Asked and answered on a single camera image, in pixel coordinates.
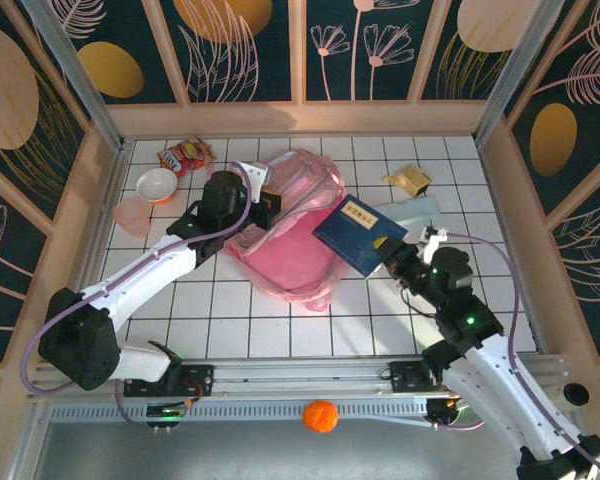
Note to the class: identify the small tan box toy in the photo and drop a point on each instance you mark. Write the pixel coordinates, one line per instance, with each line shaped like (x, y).
(412, 180)

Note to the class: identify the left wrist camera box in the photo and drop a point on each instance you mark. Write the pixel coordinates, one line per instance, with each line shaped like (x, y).
(255, 172)

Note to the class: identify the pink school backpack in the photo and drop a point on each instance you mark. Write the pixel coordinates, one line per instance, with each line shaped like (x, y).
(280, 250)

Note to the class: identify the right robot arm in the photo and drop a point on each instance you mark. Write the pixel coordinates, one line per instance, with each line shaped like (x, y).
(495, 390)

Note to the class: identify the red yellow snack packet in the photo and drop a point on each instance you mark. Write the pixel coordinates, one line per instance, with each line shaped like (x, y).
(185, 156)

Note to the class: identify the small controller board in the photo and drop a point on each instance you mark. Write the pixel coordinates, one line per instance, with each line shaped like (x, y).
(442, 412)
(165, 412)

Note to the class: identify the translucent pink plastic cup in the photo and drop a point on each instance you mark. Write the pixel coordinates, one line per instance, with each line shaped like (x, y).
(132, 217)

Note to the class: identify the aluminium frame post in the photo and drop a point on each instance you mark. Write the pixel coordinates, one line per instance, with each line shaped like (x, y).
(77, 75)
(515, 75)

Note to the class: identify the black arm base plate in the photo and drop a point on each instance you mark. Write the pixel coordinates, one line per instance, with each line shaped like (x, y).
(405, 377)
(200, 380)

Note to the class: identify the light blue pencil case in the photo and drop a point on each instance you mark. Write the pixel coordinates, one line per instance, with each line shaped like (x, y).
(415, 210)

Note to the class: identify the white bowl orange outside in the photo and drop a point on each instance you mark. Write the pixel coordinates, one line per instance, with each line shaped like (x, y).
(156, 185)

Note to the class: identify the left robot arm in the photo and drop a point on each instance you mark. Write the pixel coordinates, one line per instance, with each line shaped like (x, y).
(80, 340)

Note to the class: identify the dark blue notebook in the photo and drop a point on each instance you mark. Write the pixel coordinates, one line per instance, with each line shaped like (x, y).
(355, 230)

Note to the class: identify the grey box black cap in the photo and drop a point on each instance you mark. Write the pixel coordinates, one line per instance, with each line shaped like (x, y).
(577, 395)

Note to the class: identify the orange ball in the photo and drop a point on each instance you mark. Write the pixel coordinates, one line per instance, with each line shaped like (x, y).
(320, 416)

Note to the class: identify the aluminium mounting rail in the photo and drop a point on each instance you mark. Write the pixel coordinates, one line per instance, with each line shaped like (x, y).
(300, 375)

